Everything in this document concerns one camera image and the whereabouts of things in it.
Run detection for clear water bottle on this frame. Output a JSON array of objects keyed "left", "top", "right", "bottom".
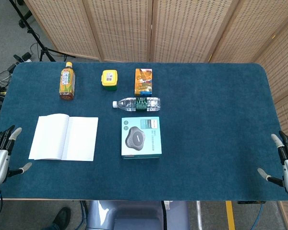
[{"left": 112, "top": 96, "right": 162, "bottom": 113}]

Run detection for orange carton box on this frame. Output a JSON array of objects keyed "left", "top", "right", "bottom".
[{"left": 134, "top": 68, "right": 153, "bottom": 97}]

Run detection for wooden folding screen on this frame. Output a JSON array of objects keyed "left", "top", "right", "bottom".
[{"left": 24, "top": 0, "right": 288, "bottom": 228}]

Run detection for black floor cables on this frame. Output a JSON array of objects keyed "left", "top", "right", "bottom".
[{"left": 0, "top": 63, "right": 16, "bottom": 101}]

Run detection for white lined notebook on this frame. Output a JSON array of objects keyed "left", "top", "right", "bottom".
[{"left": 28, "top": 113, "right": 99, "bottom": 162}]

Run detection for yellow-label tea bottle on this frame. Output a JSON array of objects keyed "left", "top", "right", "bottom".
[{"left": 59, "top": 61, "right": 76, "bottom": 101}]

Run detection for teal speaker box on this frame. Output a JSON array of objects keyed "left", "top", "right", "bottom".
[{"left": 121, "top": 116, "right": 163, "bottom": 160}]

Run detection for blue cable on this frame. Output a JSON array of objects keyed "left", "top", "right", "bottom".
[
  {"left": 250, "top": 201, "right": 267, "bottom": 230},
  {"left": 79, "top": 200, "right": 89, "bottom": 230}
]

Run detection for yellow-lid green container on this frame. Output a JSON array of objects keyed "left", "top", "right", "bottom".
[{"left": 101, "top": 69, "right": 119, "bottom": 92}]

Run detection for blue table mat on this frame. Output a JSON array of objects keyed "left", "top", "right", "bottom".
[{"left": 0, "top": 61, "right": 288, "bottom": 201}]

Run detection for robot base body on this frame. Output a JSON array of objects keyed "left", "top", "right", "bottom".
[{"left": 86, "top": 200, "right": 190, "bottom": 230}]

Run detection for black shoe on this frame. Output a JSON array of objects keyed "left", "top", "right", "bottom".
[{"left": 53, "top": 207, "right": 72, "bottom": 228}]

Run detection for black tripod stand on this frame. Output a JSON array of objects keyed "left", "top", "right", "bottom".
[{"left": 8, "top": 0, "right": 69, "bottom": 62}]

